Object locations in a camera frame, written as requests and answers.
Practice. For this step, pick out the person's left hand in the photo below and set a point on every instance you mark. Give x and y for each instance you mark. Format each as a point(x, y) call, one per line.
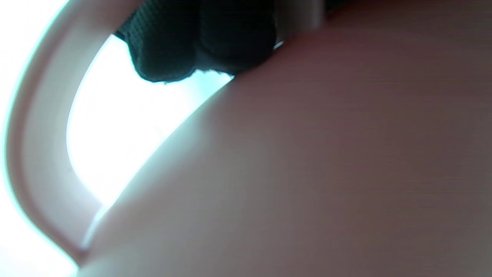
point(192, 34)

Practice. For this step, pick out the pink salad bowl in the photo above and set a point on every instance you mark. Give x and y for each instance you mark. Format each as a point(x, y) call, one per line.
point(307, 173)

